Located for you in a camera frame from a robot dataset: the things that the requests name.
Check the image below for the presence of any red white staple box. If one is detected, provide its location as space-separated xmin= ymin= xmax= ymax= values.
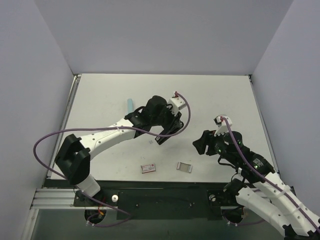
xmin=140 ymin=163 xmax=156 ymax=174

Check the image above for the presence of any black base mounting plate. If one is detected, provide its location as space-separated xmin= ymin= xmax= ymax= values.
xmin=72 ymin=179 xmax=253 ymax=221

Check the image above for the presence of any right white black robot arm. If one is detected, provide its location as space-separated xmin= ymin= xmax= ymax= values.
xmin=192 ymin=130 xmax=320 ymax=240

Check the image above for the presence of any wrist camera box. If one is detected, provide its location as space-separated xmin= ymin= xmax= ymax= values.
xmin=167 ymin=97 xmax=187 ymax=115
xmin=214 ymin=115 xmax=233 ymax=137

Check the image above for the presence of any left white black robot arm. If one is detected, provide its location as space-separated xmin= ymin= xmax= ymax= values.
xmin=54 ymin=95 xmax=187 ymax=206

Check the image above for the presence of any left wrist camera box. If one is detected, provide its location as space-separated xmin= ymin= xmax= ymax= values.
xmin=167 ymin=97 xmax=187 ymax=115

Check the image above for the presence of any light blue white stapler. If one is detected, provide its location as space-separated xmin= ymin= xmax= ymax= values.
xmin=127 ymin=98 xmax=134 ymax=114

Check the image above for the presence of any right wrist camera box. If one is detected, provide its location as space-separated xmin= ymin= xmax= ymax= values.
xmin=214 ymin=115 xmax=233 ymax=137

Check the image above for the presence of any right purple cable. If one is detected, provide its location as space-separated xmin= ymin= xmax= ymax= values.
xmin=221 ymin=116 xmax=320 ymax=233

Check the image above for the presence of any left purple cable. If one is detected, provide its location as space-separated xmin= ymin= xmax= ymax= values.
xmin=32 ymin=91 xmax=192 ymax=227

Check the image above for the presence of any open staple box tray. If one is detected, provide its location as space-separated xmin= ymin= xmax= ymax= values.
xmin=176 ymin=162 xmax=193 ymax=173

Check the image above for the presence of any purple cable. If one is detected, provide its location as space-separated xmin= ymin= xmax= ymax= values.
xmin=221 ymin=116 xmax=320 ymax=233
xmin=32 ymin=91 xmax=192 ymax=227

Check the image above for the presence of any aluminium frame rail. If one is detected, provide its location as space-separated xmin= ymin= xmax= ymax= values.
xmin=29 ymin=187 xmax=83 ymax=210

